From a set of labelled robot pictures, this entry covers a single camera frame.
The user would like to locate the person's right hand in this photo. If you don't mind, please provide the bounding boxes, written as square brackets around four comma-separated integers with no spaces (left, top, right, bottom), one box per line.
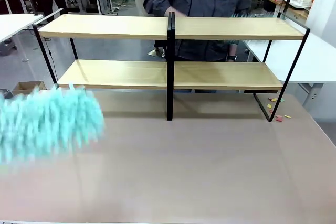
[165,5,187,18]

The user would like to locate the teal microfiber duster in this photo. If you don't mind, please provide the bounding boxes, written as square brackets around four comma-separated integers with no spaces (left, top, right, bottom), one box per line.
[232,10,251,19]
[0,83,106,169]

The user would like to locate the wooden background table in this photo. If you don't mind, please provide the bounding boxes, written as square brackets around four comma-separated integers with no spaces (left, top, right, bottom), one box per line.
[266,0,313,20]

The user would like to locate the grey metal bar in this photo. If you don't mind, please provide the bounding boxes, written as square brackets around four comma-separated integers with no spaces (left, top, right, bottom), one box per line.
[38,8,64,27]

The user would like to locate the white side table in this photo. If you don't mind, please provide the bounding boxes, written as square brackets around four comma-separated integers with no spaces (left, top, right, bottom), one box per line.
[241,31,336,116]
[0,13,44,63]

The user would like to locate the cardboard box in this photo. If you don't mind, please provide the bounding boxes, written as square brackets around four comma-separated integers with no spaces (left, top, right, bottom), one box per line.
[12,80,47,96]

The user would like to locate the grey step stool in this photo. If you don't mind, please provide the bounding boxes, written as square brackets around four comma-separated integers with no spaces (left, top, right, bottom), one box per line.
[0,39,18,57]

